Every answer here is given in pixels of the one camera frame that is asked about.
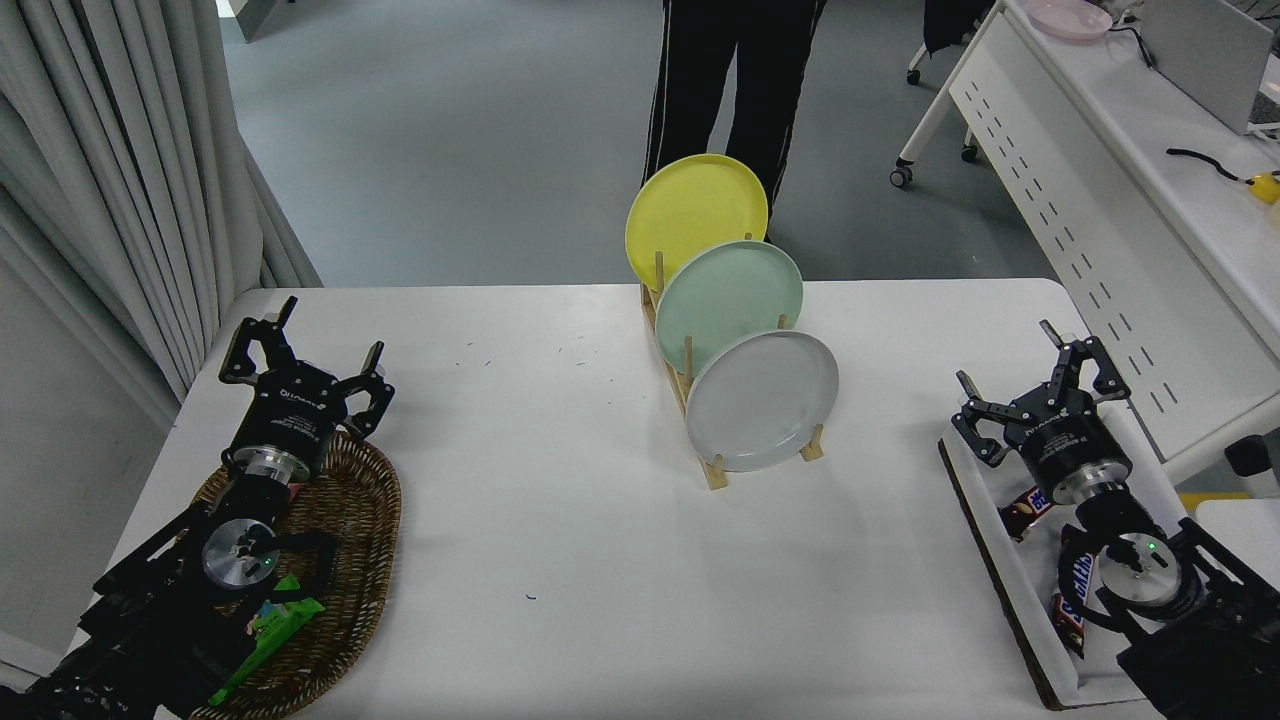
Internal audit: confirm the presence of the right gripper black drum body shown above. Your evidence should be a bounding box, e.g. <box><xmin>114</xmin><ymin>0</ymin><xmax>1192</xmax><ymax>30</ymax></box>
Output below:
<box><xmin>1008</xmin><ymin>395</ymin><xmax>1133</xmax><ymax>491</ymax></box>

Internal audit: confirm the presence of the black office chair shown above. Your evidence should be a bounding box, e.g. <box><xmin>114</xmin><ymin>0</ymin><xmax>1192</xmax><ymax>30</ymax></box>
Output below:
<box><xmin>905</xmin><ymin>0</ymin><xmax>1001</xmax><ymax>86</ymax></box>

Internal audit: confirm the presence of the brown snack bar blue print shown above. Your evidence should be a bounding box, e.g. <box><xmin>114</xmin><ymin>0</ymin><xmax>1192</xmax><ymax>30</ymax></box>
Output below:
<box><xmin>998</xmin><ymin>485</ymin><xmax>1058</xmax><ymax>543</ymax></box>

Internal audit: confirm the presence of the grey curtain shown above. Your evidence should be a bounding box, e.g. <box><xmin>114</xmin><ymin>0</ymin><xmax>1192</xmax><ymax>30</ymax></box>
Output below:
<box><xmin>0</xmin><ymin>0</ymin><xmax>323</xmax><ymax>431</ymax></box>

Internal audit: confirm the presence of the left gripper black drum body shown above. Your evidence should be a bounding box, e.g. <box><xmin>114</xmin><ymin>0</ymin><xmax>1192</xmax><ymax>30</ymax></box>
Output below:
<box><xmin>232</xmin><ymin>362</ymin><xmax>349</xmax><ymax>471</ymax></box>

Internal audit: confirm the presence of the green snack packet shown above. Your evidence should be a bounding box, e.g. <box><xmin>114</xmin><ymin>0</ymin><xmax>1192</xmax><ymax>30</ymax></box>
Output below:
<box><xmin>208</xmin><ymin>575</ymin><xmax>327</xmax><ymax>707</ymax></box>

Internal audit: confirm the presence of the brown wicker basket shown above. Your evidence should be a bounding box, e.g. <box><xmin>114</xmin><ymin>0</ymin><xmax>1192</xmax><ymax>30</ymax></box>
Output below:
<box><xmin>188</xmin><ymin>430</ymin><xmax>403</xmax><ymax>719</ymax></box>

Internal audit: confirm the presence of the small white side table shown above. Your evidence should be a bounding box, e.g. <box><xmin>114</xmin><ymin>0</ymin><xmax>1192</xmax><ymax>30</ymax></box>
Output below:
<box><xmin>1195</xmin><ymin>498</ymin><xmax>1280</xmax><ymax>601</ymax></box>

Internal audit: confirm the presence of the thin black cable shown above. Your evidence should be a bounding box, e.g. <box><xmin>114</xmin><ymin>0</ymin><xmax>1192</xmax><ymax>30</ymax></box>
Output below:
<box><xmin>1105</xmin><ymin>18</ymin><xmax>1158</xmax><ymax>71</ymax></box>

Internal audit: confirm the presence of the person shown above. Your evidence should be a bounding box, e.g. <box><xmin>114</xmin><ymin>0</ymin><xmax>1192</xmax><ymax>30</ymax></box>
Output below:
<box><xmin>645</xmin><ymin>0</ymin><xmax>829</xmax><ymax>216</ymax></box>

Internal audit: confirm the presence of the pink plate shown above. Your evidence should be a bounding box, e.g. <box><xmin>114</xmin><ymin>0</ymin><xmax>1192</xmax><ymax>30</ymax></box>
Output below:
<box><xmin>1028</xmin><ymin>0</ymin><xmax>1114</xmax><ymax>41</ymax></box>

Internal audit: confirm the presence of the wooden plate rack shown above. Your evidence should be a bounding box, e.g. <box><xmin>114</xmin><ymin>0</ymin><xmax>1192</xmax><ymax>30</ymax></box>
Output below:
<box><xmin>640</xmin><ymin>250</ymin><xmax>826</xmax><ymax>491</ymax></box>

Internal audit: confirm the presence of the white wheeled desk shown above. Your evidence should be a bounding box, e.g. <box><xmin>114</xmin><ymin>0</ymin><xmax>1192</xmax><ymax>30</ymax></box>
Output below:
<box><xmin>890</xmin><ymin>0</ymin><xmax>1280</xmax><ymax>486</ymax></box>

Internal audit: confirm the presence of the yellow plate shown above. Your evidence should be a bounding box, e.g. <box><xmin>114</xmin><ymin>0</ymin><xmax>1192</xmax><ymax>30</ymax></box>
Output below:
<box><xmin>625</xmin><ymin>153</ymin><xmax>769</xmax><ymax>294</ymax></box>

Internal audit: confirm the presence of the grey plate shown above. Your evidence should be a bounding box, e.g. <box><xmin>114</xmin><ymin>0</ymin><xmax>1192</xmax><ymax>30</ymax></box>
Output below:
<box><xmin>685</xmin><ymin>330</ymin><xmax>841</xmax><ymax>473</ymax></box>

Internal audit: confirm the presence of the white foam tray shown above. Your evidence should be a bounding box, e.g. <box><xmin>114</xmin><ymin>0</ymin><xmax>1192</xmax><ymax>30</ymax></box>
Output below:
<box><xmin>938</xmin><ymin>405</ymin><xmax>1216</xmax><ymax>711</ymax></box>

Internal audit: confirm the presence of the black cylinder object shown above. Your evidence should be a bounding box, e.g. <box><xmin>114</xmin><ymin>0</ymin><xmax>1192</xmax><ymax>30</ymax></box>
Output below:
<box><xmin>1225</xmin><ymin>435</ymin><xmax>1280</xmax><ymax>498</ymax></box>

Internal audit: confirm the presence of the mint green plate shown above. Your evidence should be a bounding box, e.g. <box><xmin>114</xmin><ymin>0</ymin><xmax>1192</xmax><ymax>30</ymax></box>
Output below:
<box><xmin>655</xmin><ymin>240</ymin><xmax>804</xmax><ymax>376</ymax></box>

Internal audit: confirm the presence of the brown Snickers bar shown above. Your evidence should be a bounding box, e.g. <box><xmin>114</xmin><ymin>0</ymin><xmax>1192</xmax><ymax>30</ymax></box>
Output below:
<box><xmin>1050</xmin><ymin>550</ymin><xmax>1101</xmax><ymax>661</ymax></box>

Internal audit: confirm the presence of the grey laptop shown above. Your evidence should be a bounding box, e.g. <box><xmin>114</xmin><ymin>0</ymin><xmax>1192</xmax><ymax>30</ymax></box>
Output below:
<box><xmin>1140</xmin><ymin>0</ymin><xmax>1276</xmax><ymax>136</ymax></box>

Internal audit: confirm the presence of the thick black cable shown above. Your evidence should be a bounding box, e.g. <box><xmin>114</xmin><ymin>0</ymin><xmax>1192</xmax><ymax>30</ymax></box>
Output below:
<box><xmin>1167</xmin><ymin>148</ymin><xmax>1251</xmax><ymax>186</ymax></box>

